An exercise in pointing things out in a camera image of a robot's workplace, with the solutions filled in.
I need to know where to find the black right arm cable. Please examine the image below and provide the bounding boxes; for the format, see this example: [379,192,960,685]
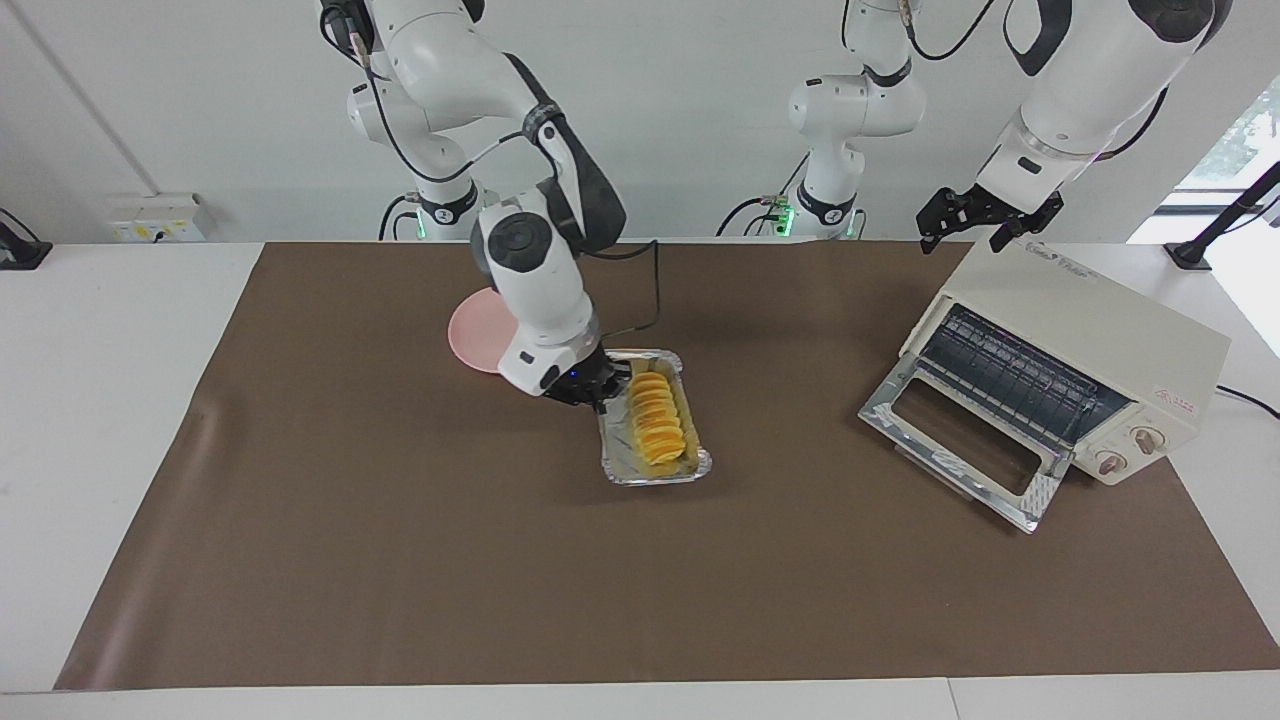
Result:
[320,0,661,339]

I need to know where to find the black oven power cable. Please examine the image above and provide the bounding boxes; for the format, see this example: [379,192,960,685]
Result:
[1215,385,1280,421]

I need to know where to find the glass oven door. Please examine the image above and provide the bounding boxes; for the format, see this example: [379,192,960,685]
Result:
[857,357,1073,534]

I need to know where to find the black camera stand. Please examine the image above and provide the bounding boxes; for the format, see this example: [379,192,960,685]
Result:
[1165,160,1280,271]

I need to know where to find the metal wire oven rack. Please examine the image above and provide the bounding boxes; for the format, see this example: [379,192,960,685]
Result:
[918,305,1131,451]

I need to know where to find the aluminium foil baking tray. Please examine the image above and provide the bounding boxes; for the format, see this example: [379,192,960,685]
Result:
[597,348,713,487]

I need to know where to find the black table clamp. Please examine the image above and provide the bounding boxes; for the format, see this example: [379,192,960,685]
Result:
[0,207,53,271]

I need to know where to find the cream toaster oven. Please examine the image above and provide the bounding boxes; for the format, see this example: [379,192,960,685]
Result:
[857,238,1233,534]

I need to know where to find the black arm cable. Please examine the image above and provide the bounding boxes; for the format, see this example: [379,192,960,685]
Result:
[320,0,661,339]
[905,0,1171,161]

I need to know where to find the brown table mat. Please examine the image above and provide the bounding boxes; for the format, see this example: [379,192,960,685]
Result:
[53,240,1280,691]

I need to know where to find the pink round plate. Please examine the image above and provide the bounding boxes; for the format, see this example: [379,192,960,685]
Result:
[447,287,521,374]

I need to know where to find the golden ridged bread loaf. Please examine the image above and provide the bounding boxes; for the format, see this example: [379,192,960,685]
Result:
[627,370,701,469]

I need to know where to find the black right base cables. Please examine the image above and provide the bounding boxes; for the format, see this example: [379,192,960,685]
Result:
[378,193,426,241]

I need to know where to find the black base cables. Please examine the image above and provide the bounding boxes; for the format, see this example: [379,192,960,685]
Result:
[378,193,426,241]
[715,150,811,238]

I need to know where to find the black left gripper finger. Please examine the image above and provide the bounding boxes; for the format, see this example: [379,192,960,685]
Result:
[990,192,1064,253]
[917,190,953,254]

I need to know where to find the black left base cables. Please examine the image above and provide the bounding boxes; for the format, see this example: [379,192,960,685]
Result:
[715,150,811,238]

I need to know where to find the white wall power socket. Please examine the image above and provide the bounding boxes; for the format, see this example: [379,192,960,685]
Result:
[108,193,216,244]

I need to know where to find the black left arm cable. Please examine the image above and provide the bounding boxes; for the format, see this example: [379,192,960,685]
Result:
[905,0,1171,161]

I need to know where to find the bright window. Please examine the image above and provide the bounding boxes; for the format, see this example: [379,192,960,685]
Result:
[1170,75,1280,216]

